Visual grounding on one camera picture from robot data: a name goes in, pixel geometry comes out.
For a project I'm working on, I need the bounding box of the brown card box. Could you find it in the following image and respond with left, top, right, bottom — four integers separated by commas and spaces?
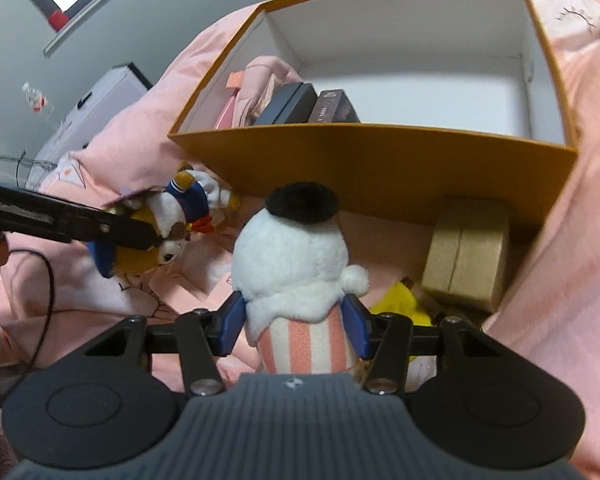
307, 89, 362, 124

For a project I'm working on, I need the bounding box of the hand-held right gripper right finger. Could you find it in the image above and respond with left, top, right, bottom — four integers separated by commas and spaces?
344, 292, 506, 395

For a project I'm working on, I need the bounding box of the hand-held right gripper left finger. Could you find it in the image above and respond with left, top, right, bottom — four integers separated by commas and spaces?
82, 290, 246, 397

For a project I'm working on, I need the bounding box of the pink cloth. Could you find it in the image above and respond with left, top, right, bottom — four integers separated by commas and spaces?
239, 56, 302, 127

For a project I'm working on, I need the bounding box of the metal wire rack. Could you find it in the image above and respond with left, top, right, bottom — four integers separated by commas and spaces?
0, 150, 57, 192

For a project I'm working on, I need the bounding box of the orange cardboard box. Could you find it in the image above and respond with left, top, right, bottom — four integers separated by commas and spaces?
167, 0, 579, 232

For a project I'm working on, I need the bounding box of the white cabinet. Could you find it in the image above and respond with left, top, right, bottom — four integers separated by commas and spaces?
32, 62, 154, 162

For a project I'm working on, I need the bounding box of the sailor plush toy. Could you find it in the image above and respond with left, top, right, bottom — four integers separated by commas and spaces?
87, 160, 242, 281

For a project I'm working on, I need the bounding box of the gold box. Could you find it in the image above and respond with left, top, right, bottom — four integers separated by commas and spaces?
421, 197, 511, 314

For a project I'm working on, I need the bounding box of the dark grey box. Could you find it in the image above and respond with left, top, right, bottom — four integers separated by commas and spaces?
252, 82, 319, 126

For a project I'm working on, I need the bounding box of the pink striped plush toy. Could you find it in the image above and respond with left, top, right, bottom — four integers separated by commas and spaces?
230, 181, 371, 376

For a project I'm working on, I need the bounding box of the yellow tape measure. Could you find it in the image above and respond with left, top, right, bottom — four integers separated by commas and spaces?
370, 279, 434, 329

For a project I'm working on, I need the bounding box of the clear plastic wrapper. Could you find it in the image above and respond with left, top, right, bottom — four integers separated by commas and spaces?
22, 81, 56, 117

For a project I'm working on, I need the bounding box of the pink printed blanket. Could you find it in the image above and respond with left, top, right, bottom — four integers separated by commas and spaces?
0, 0, 600, 480

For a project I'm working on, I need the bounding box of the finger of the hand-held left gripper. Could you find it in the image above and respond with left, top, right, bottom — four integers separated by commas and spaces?
71, 205, 164, 253

